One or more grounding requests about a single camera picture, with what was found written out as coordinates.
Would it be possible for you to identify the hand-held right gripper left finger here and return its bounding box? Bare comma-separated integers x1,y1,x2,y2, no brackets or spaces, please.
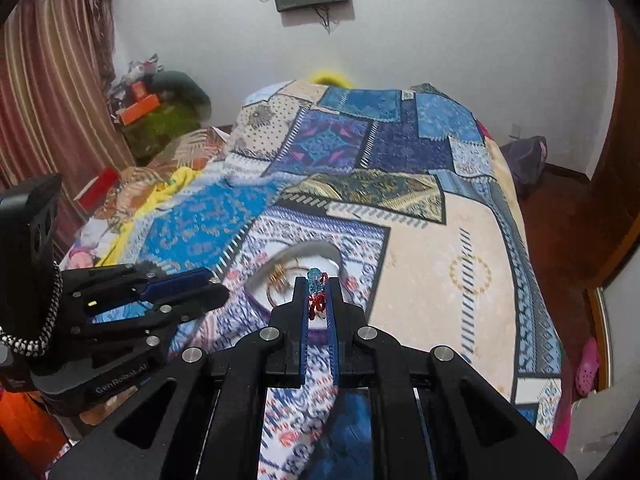
47,276,309,480

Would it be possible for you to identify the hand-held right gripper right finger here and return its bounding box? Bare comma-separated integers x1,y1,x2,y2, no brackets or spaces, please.
326,276,581,480

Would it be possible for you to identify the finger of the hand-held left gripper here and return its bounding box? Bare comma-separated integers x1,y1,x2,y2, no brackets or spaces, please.
64,264,219,312
79,283,231,342

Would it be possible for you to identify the red beaded bracelet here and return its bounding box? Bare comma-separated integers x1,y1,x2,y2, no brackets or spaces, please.
307,268,331,322

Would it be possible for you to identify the purple heart-shaped jewelry box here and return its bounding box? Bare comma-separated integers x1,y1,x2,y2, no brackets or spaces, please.
244,240,352,347

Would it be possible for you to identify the gold bracelet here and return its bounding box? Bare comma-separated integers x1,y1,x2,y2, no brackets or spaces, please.
265,259,307,307

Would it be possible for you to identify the red box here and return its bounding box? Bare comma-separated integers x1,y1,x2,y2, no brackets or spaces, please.
74,167,122,209

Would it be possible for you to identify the yellow cloth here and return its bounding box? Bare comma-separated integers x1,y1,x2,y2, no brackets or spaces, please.
94,165,202,267

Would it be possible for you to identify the blue patchwork blanket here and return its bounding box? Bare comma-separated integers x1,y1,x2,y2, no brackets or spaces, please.
64,79,564,480

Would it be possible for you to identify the orange patterned cloth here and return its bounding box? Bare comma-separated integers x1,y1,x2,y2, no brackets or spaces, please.
119,127,232,197

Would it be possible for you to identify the green cloth covered table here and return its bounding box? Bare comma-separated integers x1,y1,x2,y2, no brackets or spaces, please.
117,102,202,162

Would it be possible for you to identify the striped red curtain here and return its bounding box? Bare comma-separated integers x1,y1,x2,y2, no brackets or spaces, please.
0,0,137,261

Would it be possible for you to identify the orange box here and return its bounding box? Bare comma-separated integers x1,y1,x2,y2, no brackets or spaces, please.
119,95,164,126

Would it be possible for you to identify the dark green cushion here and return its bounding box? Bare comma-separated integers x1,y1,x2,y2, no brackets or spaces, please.
149,70,212,127

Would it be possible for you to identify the pile of toys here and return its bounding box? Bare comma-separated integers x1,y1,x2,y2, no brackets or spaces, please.
109,52,166,111

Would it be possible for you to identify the pink clog shoe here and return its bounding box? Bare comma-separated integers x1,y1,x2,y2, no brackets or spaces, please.
574,337,601,397

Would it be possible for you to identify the yellow plastic object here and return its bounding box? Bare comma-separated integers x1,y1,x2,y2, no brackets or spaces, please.
307,67,357,87

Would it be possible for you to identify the dark bag on floor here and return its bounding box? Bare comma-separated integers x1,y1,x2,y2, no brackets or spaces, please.
499,135,549,197

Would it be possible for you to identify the black white braided cord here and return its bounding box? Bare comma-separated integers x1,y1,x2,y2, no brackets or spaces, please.
0,260,64,357

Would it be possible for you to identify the black monitor cable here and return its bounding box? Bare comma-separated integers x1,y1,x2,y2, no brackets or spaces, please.
313,4,335,35

